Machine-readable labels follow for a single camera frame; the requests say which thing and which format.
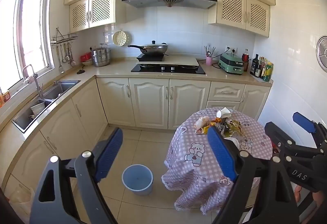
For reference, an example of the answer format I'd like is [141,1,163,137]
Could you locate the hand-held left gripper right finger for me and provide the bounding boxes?
[207,126,300,224]

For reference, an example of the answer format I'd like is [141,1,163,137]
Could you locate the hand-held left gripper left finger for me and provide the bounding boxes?
[29,127,123,224]

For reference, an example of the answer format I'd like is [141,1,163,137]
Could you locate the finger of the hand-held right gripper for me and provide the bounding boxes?
[264,122,327,161]
[292,112,327,149]

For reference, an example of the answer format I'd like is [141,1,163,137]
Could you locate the black snack wrapper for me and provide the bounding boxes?
[218,122,232,138]

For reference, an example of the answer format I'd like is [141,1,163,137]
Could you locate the golden green wrapper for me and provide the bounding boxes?
[228,119,246,136]

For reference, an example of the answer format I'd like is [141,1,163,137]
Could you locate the blue plastic bin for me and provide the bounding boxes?
[122,164,154,196]

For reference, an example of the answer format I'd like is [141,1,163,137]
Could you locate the person's right hand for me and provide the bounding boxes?
[293,184,327,208]

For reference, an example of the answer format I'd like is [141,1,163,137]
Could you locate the pink checked tablecloth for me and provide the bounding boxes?
[161,107,273,214]

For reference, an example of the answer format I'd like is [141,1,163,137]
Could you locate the green yellow bottle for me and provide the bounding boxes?
[263,60,274,83]

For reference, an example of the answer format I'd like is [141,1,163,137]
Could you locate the cream base cabinets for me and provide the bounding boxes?
[0,77,272,204]

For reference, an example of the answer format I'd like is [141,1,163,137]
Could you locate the brown glass bottle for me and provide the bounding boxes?
[258,57,265,78]

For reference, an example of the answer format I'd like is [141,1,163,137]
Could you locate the steel strainer lid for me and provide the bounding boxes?
[315,35,327,73]

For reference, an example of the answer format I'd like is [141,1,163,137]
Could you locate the dark soy sauce bottle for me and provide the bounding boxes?
[250,54,260,77]

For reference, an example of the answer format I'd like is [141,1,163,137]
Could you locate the red label sauce bottle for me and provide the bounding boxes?
[243,48,251,72]

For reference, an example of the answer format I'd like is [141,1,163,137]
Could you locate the steel kitchen sink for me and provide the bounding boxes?
[11,80,81,133]

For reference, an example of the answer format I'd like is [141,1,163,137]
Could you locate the green electric grill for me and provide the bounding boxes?
[218,52,244,74]

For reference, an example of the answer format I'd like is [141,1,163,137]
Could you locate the steel stockpot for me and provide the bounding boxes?
[91,44,112,67]

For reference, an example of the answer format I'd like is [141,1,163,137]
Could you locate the black gas hob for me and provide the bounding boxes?
[131,63,206,75]

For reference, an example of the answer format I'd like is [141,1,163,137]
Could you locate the steel slotted spatula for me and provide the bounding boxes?
[57,45,64,74]

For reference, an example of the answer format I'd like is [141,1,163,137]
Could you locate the steel skimmer spoon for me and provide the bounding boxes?
[68,44,76,65]

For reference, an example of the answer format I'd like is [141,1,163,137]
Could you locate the white hob cover board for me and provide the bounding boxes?
[138,55,199,69]

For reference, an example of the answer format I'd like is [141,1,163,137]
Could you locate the steel faucet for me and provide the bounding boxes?
[22,64,44,98]

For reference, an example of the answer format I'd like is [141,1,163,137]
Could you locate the black induction cooker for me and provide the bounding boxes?
[136,53,169,62]

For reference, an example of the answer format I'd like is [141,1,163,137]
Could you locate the steel wok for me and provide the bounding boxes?
[128,45,169,56]

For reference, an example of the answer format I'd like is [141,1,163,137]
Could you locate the cream round steamer tray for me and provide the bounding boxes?
[113,30,131,47]

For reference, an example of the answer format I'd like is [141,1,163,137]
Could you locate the glass wok lid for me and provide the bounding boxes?
[142,40,168,49]

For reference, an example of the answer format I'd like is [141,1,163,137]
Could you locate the orange bottle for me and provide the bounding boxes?
[0,90,11,108]

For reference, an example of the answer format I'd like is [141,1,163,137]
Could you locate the cream lattice door cabinet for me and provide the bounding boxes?
[208,0,271,37]
[69,0,116,34]

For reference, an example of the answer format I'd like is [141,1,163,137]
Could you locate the kitchen window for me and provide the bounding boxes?
[0,0,55,97]

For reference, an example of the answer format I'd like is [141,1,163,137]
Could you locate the steel utensil wall rack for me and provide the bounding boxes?
[50,27,78,45]

